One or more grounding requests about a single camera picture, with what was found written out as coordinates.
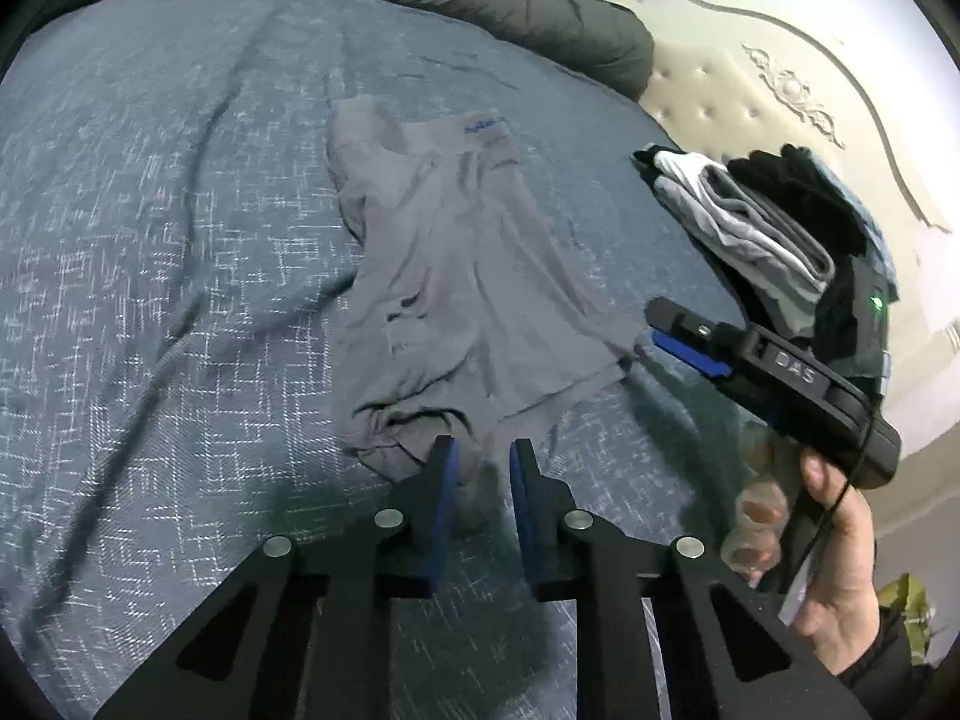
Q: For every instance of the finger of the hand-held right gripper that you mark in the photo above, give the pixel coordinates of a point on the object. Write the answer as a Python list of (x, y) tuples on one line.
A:
[(690, 352), (694, 319)]

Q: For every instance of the person's right hand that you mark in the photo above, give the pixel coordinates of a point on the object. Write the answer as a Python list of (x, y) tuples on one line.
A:
[(840, 577)]

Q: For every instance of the cream tufted headboard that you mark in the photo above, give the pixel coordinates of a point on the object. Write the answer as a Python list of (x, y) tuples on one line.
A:
[(750, 97)]

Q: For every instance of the bed with blue-grey sheet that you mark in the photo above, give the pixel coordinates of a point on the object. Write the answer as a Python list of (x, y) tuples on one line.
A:
[(165, 240)]

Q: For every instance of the white and grey garment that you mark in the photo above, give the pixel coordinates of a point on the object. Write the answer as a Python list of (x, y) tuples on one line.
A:
[(742, 232)]

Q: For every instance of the green and yellow object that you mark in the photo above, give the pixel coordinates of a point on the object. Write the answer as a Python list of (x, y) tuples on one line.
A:
[(904, 615)]

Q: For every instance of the person's right forearm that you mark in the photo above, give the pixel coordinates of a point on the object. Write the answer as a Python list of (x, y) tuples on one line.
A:
[(885, 667)]

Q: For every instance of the grey boxer shorts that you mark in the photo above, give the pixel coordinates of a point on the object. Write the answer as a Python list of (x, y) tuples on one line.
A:
[(465, 277)]

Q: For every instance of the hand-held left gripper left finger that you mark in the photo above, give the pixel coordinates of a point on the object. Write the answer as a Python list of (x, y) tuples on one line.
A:
[(446, 517)]

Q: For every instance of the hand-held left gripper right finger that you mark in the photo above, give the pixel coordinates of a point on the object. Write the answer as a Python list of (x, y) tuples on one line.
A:
[(519, 517)]

